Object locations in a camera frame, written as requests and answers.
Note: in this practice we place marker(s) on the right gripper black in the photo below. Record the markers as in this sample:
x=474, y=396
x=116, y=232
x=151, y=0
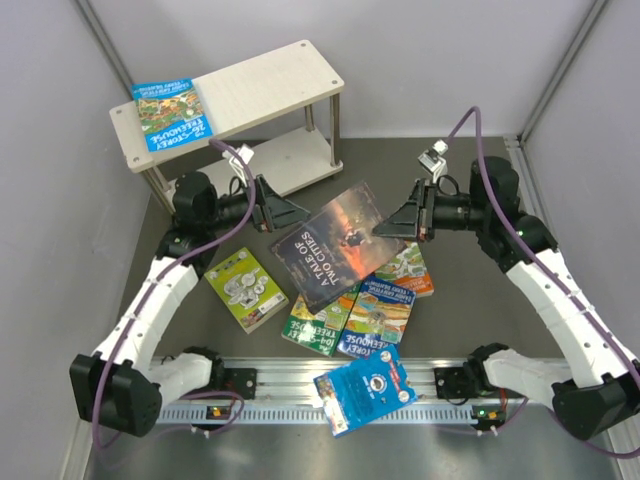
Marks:
x=403, y=223

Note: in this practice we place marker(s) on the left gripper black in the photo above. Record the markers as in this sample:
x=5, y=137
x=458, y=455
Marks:
x=273, y=211

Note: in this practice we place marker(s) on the dark tale of two cities book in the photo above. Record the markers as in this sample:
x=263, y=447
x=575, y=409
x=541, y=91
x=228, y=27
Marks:
x=336, y=249

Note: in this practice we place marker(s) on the green 104-storey treehouse book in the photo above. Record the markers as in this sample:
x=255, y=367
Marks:
x=319, y=332

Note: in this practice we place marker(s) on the blue back-cover book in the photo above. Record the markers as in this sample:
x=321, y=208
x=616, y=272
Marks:
x=364, y=390

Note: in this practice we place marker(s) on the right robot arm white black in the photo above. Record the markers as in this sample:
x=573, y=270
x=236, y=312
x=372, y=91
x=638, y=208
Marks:
x=526, y=252

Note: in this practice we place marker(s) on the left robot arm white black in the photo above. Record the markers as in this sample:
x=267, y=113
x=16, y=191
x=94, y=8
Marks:
x=117, y=386

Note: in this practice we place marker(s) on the orange 78-storey treehouse book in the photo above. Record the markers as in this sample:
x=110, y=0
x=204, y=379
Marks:
x=408, y=269

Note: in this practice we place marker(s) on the lime green book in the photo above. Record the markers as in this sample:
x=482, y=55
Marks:
x=246, y=289

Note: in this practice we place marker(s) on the white two-tier shelf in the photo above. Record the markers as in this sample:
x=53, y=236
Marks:
x=267, y=87

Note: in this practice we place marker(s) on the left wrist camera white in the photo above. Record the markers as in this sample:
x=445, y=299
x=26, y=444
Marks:
x=240, y=158

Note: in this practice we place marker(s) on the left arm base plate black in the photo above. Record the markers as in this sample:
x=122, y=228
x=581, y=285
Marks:
x=242, y=381

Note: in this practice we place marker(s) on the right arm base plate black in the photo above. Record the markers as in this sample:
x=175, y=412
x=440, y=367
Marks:
x=453, y=383

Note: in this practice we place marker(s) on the aluminium mounting rail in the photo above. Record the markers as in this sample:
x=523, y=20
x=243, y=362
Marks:
x=280, y=395

